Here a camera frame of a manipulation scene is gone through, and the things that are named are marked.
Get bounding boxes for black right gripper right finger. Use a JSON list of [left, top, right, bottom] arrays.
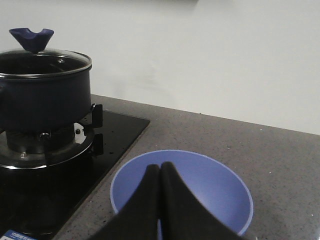
[[160, 161, 243, 240]]

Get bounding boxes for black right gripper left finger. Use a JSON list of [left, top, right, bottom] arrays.
[[91, 164, 160, 240]]

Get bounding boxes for blue ceramic bowl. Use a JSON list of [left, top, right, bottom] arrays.
[[110, 149, 254, 237]]

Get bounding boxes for glass lid with blue knob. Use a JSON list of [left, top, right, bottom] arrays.
[[0, 27, 92, 79]]

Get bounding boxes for dark blue cooking pot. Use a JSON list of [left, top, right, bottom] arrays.
[[0, 69, 92, 132]]

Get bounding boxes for black glass gas stove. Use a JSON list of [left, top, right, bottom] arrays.
[[0, 110, 149, 240]]

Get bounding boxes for blue energy label sticker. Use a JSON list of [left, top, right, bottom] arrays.
[[0, 229, 36, 240]]

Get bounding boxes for right black gas burner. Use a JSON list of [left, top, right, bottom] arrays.
[[0, 104, 103, 170]]

